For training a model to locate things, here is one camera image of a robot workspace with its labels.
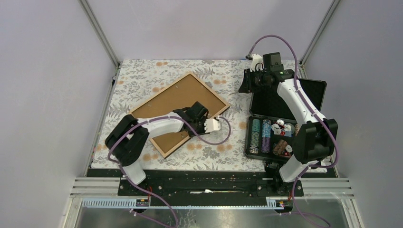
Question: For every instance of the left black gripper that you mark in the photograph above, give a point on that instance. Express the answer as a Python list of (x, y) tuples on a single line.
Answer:
[(202, 121)]

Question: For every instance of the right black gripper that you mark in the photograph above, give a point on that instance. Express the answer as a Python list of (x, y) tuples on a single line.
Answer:
[(247, 86)]

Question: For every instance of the black picture frame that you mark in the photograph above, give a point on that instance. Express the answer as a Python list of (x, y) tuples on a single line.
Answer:
[(184, 92)]

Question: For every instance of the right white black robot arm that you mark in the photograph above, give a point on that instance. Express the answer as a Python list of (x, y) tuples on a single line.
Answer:
[(316, 138)]

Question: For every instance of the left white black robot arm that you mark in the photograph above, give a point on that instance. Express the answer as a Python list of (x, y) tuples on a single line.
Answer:
[(128, 138)]

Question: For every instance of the black poker chip case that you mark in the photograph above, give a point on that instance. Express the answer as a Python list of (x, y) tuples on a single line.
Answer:
[(266, 107)]

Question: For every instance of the floral table mat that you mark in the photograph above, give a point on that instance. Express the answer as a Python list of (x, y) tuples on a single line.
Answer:
[(139, 80)]

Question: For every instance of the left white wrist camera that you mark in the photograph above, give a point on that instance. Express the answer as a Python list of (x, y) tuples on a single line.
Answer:
[(212, 125)]

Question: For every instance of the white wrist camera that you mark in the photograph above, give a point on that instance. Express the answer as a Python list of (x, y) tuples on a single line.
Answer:
[(212, 125), (256, 62)]

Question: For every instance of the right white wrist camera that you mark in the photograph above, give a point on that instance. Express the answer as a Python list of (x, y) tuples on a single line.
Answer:
[(256, 62)]

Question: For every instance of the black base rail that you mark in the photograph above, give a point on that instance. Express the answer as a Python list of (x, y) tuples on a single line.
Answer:
[(187, 184)]

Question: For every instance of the grey slotted cable duct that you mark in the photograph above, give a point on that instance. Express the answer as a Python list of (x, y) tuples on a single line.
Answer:
[(200, 202)]

